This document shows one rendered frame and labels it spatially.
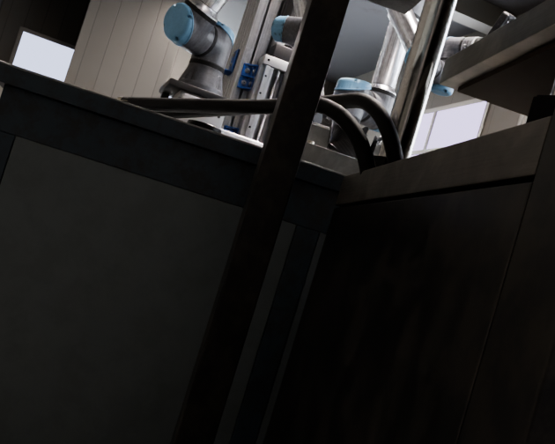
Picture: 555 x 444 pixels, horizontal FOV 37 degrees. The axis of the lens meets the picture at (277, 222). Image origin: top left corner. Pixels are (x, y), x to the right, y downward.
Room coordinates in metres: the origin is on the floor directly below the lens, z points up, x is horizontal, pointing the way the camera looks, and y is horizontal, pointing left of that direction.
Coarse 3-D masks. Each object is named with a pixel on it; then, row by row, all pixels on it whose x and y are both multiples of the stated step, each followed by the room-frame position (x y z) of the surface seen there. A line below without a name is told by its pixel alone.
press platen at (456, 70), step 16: (528, 16) 1.16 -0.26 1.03; (544, 16) 1.10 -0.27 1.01; (496, 32) 1.27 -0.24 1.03; (512, 32) 1.21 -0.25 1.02; (528, 32) 1.14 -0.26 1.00; (544, 32) 1.10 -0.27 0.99; (464, 48) 1.41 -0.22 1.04; (480, 48) 1.33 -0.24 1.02; (496, 48) 1.25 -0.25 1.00; (512, 48) 1.20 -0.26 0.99; (528, 48) 1.18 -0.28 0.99; (448, 64) 1.47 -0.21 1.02; (464, 64) 1.38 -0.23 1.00; (480, 64) 1.32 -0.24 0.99; (496, 64) 1.30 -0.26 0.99; (448, 80) 1.46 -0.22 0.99; (464, 80) 1.43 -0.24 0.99
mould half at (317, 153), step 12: (312, 132) 1.92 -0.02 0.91; (324, 132) 1.92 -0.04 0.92; (312, 144) 1.79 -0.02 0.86; (324, 144) 1.92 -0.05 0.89; (312, 156) 1.79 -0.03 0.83; (324, 156) 1.80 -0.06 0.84; (336, 156) 1.80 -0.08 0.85; (348, 156) 1.80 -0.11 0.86; (336, 168) 1.80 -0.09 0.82; (348, 168) 1.80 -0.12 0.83
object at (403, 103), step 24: (432, 0) 1.52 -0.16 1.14; (456, 0) 1.53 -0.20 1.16; (432, 24) 1.51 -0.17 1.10; (432, 48) 1.51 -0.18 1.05; (408, 72) 1.52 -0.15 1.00; (432, 72) 1.52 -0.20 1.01; (408, 96) 1.51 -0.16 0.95; (552, 96) 0.85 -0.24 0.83; (408, 120) 1.51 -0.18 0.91; (528, 120) 0.86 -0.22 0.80; (408, 144) 1.52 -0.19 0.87
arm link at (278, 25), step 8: (280, 16) 2.30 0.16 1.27; (288, 16) 2.29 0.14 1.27; (272, 24) 2.29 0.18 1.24; (280, 24) 2.27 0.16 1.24; (288, 24) 2.26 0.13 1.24; (296, 24) 2.25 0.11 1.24; (272, 32) 2.30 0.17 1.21; (280, 32) 2.28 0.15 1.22; (288, 32) 2.26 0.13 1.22; (296, 32) 2.25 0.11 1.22; (280, 40) 2.30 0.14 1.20; (288, 40) 2.28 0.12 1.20
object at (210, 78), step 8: (192, 64) 2.57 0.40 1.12; (200, 64) 2.55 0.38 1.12; (208, 64) 2.55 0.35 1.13; (216, 64) 2.56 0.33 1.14; (184, 72) 2.57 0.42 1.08; (192, 72) 2.56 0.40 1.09; (200, 72) 2.55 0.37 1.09; (208, 72) 2.55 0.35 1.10; (216, 72) 2.57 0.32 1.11; (184, 80) 2.55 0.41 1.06; (192, 80) 2.54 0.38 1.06; (200, 80) 2.54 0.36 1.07; (208, 80) 2.55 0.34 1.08; (216, 80) 2.56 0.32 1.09; (208, 88) 2.54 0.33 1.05; (216, 88) 2.58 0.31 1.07
